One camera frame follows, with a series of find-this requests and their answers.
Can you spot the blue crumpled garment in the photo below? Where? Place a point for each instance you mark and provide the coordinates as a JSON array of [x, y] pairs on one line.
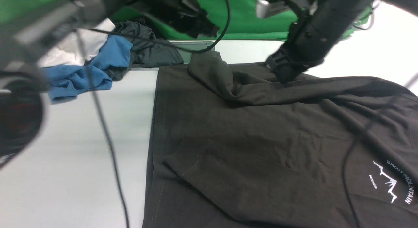
[[66, 82]]

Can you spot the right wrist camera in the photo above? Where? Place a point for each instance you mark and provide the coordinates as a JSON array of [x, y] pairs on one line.
[[269, 8]]

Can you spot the dark gray crumpled garment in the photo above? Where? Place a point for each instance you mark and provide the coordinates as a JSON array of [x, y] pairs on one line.
[[143, 54]]

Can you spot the gray table cable hatch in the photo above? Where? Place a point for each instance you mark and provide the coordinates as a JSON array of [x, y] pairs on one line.
[[190, 45]]

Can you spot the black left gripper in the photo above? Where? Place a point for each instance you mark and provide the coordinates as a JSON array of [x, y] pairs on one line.
[[185, 16]]

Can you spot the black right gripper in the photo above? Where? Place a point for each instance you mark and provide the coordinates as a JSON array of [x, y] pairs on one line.
[[316, 32]]

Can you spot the dark gray long-sleeved shirt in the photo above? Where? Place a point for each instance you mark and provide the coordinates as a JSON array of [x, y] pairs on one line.
[[231, 147]]

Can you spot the white crumpled garment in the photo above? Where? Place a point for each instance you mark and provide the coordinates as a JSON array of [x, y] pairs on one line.
[[68, 52]]

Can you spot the green backdrop cloth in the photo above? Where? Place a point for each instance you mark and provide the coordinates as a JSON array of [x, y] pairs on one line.
[[244, 25]]

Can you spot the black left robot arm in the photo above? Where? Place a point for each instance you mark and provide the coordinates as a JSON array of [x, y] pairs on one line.
[[27, 38]]

